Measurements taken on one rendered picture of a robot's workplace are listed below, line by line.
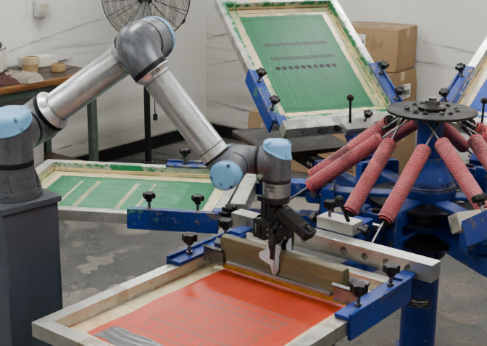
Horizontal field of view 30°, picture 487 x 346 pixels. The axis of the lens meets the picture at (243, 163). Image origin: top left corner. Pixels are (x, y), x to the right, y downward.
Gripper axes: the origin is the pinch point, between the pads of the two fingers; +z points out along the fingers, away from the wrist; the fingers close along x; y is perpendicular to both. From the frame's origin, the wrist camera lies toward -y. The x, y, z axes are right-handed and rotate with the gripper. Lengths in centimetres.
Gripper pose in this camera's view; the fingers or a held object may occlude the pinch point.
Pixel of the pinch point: (281, 268)
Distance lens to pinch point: 247.3
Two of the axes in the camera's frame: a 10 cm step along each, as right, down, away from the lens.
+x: -6.2, 2.1, -7.6
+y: -7.8, -1.7, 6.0
